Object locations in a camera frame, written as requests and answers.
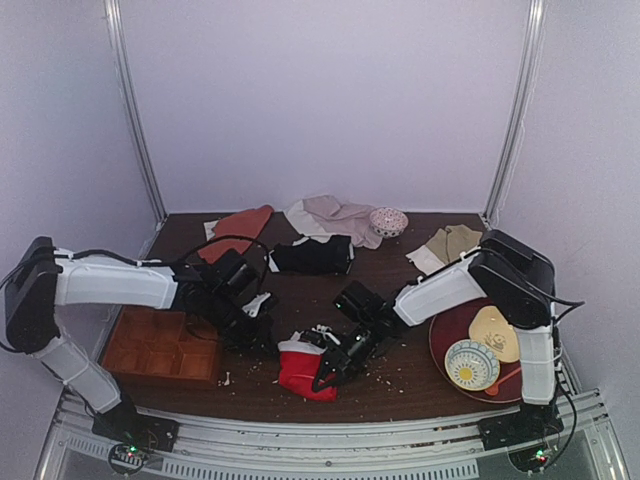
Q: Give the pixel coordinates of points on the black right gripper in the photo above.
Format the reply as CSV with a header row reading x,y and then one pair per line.
x,y
338,360

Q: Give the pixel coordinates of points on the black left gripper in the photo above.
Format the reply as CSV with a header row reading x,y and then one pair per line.
x,y
251,335

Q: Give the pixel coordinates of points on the red white underwear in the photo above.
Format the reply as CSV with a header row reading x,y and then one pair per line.
x,y
300,361

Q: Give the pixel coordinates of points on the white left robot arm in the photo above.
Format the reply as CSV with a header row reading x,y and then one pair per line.
x,y
47,277

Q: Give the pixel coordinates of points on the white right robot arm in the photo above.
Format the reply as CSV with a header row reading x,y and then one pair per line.
x,y
517,280

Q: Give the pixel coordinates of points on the rust orange underwear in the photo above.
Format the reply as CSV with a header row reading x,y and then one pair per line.
x,y
248,223

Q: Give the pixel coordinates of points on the black white underwear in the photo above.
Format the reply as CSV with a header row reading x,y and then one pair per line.
x,y
312,257

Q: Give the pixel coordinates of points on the mauve white underwear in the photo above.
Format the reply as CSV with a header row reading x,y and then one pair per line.
x,y
319,218

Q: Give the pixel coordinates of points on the beige white underwear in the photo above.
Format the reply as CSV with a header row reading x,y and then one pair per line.
x,y
445,246

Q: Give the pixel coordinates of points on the wooden compartment tray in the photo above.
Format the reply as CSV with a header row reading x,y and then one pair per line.
x,y
163,349

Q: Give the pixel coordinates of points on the round red tray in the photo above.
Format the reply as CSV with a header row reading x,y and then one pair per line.
x,y
452,326

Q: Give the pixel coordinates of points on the blue yellow patterned bowl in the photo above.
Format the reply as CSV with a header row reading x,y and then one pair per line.
x,y
471,366

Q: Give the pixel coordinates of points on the red dotted white bowl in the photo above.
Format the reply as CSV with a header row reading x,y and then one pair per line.
x,y
388,222

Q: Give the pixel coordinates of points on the yellow square panda plate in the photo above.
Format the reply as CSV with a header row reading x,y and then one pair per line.
x,y
490,328

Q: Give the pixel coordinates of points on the orange plastic spoon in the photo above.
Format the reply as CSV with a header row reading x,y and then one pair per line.
x,y
494,389

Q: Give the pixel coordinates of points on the left circuit board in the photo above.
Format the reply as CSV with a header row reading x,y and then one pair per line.
x,y
126,459

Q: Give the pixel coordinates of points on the circuit board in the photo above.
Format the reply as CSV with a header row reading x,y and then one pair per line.
x,y
126,459
532,458

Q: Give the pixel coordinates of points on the right circuit board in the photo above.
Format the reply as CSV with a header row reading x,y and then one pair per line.
x,y
532,458

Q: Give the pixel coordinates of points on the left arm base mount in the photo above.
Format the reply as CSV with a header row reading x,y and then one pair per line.
x,y
125,424

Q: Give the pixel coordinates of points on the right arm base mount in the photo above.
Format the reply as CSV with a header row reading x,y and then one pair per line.
x,y
528,423

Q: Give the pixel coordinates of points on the front aluminium rail frame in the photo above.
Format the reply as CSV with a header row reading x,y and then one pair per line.
x,y
437,448

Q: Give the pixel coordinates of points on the left aluminium corner post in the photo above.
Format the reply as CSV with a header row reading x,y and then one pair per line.
x,y
117,40

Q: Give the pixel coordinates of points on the aluminium corner post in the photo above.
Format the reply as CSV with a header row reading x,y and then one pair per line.
x,y
515,130
117,40

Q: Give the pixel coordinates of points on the right aluminium corner post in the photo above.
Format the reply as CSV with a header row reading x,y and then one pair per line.
x,y
515,130

